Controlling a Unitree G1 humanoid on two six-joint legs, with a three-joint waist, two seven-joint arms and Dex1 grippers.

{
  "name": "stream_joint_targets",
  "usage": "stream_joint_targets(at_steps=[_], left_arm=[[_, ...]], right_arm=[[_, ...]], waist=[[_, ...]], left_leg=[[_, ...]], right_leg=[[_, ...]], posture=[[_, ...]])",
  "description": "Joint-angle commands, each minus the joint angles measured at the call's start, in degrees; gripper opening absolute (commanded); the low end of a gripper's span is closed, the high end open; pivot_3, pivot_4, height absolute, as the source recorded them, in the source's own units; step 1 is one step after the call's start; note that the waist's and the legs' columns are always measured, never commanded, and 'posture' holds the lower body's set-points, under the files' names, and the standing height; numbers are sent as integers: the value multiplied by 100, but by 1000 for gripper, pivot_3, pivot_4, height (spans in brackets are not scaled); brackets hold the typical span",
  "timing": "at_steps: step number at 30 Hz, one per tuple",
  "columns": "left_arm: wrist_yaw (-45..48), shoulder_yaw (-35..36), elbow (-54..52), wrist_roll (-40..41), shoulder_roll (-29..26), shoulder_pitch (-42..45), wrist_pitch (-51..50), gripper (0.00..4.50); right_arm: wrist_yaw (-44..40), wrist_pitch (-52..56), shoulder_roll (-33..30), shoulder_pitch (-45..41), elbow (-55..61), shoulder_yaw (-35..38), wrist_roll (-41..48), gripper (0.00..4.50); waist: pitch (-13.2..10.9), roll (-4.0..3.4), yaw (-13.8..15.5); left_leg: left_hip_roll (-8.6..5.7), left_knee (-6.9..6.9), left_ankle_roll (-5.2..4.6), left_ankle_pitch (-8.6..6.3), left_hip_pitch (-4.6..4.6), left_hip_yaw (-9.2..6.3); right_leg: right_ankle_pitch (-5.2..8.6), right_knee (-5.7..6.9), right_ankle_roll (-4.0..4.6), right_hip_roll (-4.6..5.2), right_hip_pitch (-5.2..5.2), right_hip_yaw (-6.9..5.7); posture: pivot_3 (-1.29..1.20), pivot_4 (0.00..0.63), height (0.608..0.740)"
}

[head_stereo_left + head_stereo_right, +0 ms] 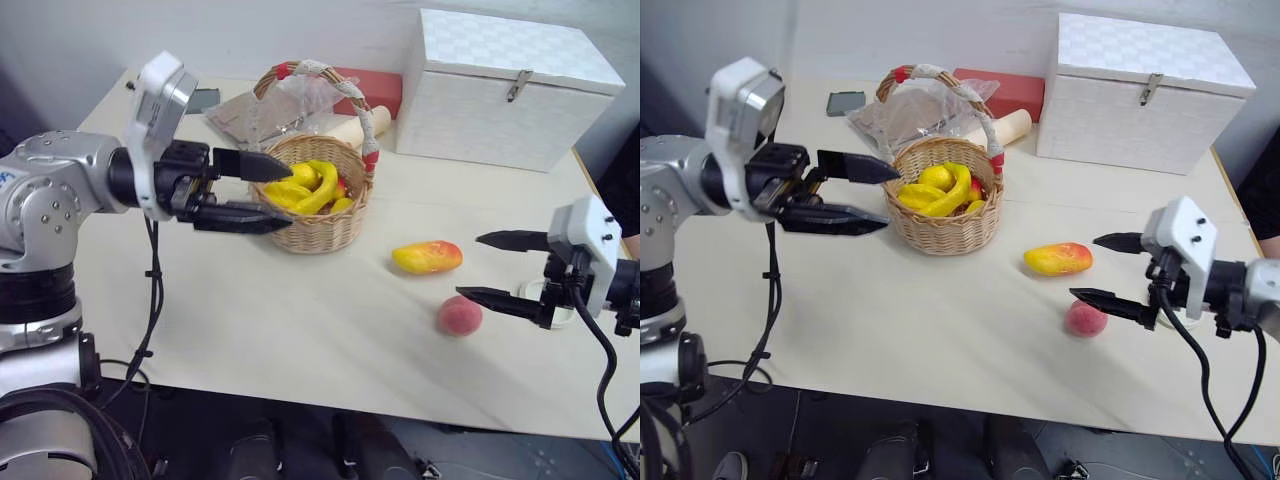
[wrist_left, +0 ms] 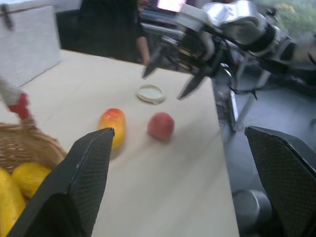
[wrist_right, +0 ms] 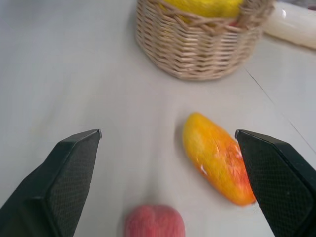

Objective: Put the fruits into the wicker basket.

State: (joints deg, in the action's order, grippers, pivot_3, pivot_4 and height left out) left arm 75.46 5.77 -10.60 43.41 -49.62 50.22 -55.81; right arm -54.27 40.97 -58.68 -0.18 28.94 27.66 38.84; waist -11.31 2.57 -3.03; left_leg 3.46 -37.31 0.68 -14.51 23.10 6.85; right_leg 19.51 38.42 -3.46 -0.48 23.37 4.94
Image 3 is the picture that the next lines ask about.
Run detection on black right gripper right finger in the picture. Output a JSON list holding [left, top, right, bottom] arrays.
[[235, 129, 316, 237]]

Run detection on yellow fruit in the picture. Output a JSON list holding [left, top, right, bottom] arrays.
[[159, 0, 244, 25]]

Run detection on white daikon radish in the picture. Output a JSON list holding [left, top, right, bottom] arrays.
[[262, 1, 316, 49]]

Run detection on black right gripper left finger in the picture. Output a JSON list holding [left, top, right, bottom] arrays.
[[0, 128, 102, 237]]

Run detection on round wicker basket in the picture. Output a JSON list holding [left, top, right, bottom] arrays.
[[135, 0, 275, 81]]

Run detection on orange yellow mango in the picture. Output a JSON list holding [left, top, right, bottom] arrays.
[[182, 112, 257, 207]]

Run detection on red apple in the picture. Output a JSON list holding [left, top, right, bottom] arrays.
[[123, 203, 186, 237]]

